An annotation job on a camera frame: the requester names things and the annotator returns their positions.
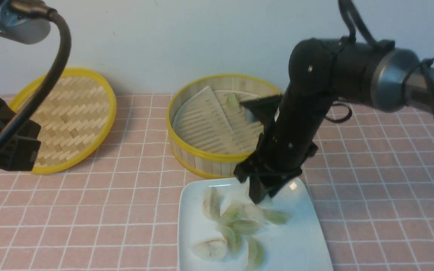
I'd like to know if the black left camera cable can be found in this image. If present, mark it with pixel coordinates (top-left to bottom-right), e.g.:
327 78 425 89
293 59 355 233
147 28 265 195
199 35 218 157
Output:
0 0 72 185

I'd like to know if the green dumpling plate right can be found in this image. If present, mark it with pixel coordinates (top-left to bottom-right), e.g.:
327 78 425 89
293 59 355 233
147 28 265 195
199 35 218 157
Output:
264 209 290 225

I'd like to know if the green dumpling plate middle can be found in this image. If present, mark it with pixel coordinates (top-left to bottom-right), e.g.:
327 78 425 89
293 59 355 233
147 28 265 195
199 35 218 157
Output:
230 220 263 235

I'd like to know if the white square plate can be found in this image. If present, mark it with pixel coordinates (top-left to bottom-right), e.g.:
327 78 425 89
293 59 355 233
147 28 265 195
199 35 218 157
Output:
177 178 333 271

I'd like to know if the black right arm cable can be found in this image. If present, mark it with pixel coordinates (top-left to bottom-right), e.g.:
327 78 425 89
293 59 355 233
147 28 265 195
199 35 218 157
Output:
324 0 434 192

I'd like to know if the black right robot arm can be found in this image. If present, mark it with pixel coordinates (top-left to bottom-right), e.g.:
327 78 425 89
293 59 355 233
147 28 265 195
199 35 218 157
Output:
234 37 434 204

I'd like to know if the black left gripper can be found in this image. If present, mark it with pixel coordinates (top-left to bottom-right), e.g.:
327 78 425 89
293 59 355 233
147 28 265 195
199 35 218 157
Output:
0 87 42 172

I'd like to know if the woven bamboo steamer lid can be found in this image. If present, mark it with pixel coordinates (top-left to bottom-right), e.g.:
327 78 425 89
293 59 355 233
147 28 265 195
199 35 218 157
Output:
9 68 117 175

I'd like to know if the white dumpling plate bottom left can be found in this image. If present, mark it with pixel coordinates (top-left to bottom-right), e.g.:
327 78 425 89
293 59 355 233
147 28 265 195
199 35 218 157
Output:
191 238 228 261

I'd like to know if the green dumpling steamer back left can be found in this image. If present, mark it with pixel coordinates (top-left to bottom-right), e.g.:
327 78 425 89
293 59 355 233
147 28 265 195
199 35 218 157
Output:
226 93 240 111

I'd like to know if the green dumpling plate bottom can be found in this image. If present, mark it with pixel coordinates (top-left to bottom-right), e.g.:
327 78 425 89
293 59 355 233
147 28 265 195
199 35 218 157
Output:
245 236 265 271

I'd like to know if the green dumpling plate lower centre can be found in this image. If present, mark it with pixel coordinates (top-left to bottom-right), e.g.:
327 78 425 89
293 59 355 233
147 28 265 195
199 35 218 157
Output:
217 224 243 257

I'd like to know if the green dumpling plate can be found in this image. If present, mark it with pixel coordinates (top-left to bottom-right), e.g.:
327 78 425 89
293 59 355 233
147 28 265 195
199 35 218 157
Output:
217 224 243 257
217 203 242 225
264 209 290 225
245 236 265 271
230 220 263 235

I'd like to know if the green dumpling plate centre left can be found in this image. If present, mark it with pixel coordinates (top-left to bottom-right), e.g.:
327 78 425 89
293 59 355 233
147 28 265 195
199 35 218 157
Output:
217 203 242 225

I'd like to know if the pale dumpling plate centre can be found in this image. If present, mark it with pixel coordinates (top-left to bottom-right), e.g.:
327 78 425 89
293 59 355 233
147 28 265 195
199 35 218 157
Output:
241 204 267 224

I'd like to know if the bamboo steamer basket yellow rim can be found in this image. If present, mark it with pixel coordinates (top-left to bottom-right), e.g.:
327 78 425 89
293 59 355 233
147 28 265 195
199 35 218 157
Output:
166 74 281 179

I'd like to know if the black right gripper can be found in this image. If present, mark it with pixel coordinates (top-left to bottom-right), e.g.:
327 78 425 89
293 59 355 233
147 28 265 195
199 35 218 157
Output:
234 96 318 204

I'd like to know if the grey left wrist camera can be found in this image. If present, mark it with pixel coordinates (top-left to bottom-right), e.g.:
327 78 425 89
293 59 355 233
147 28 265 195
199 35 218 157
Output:
0 0 52 45

